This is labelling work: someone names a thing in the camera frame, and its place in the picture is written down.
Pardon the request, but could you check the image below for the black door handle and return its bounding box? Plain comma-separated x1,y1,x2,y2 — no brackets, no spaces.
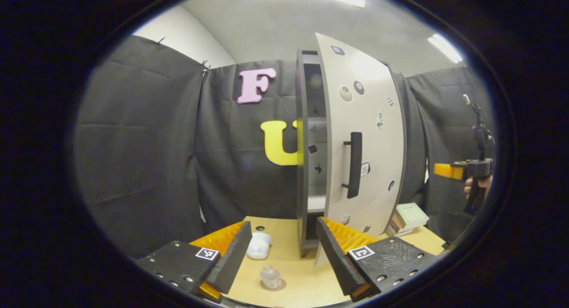
341,132,363,199

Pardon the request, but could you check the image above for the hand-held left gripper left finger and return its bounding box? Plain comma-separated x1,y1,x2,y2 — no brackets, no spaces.
136,220,253,302

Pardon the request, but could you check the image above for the black backdrop cloth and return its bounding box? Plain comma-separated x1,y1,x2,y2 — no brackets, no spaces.
76,35,494,257

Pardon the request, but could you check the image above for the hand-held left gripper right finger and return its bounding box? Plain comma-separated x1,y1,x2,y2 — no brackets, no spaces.
316,217,438,302

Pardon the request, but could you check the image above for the small white plastic container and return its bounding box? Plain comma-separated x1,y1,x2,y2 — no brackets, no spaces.
246,232,272,260

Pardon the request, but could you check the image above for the pale green book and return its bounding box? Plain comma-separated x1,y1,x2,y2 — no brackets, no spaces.
396,202,430,228

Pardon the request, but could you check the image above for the round brown coaster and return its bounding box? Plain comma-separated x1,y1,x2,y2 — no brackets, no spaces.
260,279,287,292

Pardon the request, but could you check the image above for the clear plastic bottle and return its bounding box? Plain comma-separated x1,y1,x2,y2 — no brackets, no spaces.
260,265,282,289

